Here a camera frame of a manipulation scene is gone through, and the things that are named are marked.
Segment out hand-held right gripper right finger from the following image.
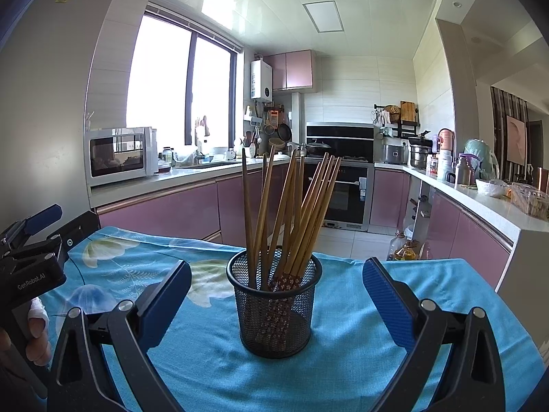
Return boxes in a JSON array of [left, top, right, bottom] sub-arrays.
[[362, 257, 507, 412]]

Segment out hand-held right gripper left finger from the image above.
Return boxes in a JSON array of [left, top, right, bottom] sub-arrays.
[[46, 260, 192, 412]]

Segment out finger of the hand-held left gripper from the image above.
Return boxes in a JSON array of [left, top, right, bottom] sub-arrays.
[[9, 210, 101, 267], [0, 204, 64, 255]]

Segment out black mesh holder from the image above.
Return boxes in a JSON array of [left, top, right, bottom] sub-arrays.
[[226, 247, 323, 359]]

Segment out bundle of wooden chopsticks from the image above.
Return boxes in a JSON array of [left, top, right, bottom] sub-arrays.
[[241, 145, 343, 340]]

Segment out person's left hand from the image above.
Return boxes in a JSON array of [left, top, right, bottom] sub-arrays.
[[26, 297, 52, 366]]

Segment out yellow cooking oil bottle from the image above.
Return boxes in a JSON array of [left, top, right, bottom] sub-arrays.
[[392, 240, 421, 262]]

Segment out clear plastic bottle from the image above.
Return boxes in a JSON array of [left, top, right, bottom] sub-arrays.
[[387, 231, 407, 262]]

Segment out blue floral tablecloth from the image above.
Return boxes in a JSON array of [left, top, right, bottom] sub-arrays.
[[40, 225, 537, 412]]

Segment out white microwave oven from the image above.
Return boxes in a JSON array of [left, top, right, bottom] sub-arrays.
[[84, 126, 159, 188]]

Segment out pink base cabinets under window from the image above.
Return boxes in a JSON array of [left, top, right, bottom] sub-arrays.
[[95, 167, 308, 248]]

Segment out pink base cabinets beside oven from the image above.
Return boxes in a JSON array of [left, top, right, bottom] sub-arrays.
[[370, 168, 514, 293]]

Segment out built-in black oven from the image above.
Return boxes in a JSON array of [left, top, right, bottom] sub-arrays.
[[300, 164, 370, 231]]

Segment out grey refrigerator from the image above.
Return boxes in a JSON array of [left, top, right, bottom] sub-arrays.
[[0, 0, 121, 232]]

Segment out stainless steel pot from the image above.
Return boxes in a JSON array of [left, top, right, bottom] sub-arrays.
[[408, 144, 432, 169]]

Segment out brown metal bottle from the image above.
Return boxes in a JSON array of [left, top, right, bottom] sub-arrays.
[[454, 154, 473, 186]]

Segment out silver rice cooker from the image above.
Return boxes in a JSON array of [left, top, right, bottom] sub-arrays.
[[382, 136, 408, 165]]

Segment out white bowl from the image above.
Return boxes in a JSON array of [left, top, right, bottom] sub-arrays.
[[475, 179, 509, 198]]

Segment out black wok with lid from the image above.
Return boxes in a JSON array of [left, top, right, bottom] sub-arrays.
[[296, 138, 334, 158]]

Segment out pale green kitchen appliance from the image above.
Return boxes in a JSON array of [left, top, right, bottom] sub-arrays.
[[464, 138, 499, 181]]

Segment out black range hood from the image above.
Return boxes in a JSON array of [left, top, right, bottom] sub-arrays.
[[306, 122, 375, 160]]

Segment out dark-framed kitchen window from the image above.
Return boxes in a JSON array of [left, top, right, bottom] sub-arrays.
[[126, 4, 242, 149]]

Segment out pink thermos jug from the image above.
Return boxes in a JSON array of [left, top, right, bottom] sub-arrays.
[[437, 129, 456, 155]]

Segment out clear plastic food container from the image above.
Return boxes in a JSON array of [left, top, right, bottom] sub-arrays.
[[508, 182, 549, 218]]

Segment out white water heater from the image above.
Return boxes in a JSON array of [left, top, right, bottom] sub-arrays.
[[251, 59, 274, 104]]

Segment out square ceiling light panel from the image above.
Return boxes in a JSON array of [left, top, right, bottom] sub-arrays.
[[302, 0, 346, 33]]

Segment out black wall rack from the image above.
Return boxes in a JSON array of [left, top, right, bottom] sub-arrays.
[[373, 104, 419, 138]]

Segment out framed wall picture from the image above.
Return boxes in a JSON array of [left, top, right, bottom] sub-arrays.
[[506, 116, 528, 166]]

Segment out pink wall cabinet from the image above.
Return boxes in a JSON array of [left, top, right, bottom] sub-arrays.
[[262, 50, 317, 92]]

